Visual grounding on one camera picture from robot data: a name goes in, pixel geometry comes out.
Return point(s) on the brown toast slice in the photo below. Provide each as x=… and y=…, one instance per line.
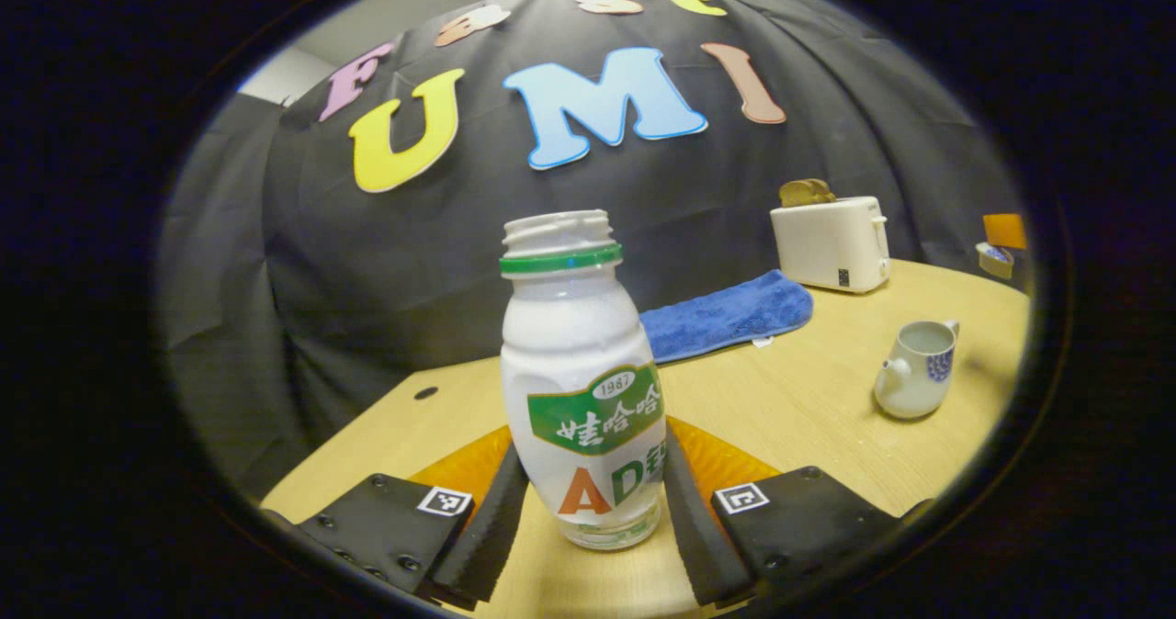
x=807, y=193

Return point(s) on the black backdrop cloth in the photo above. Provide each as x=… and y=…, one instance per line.
x=386, y=261

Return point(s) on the white blue-patterned teacup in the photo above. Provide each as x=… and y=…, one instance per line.
x=914, y=385

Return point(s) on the white green-label water bottle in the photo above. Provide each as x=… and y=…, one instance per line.
x=574, y=334

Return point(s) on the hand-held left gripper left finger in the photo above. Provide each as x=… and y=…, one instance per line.
x=496, y=527

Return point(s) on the blue towel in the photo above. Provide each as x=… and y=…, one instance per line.
x=726, y=316

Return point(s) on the white blue-patterned teacup lid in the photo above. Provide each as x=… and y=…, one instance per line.
x=994, y=259

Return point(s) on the white toaster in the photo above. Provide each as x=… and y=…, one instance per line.
x=827, y=247

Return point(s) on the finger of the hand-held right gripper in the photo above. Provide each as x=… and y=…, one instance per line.
x=1004, y=231

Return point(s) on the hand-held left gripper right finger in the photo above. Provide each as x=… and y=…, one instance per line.
x=694, y=536

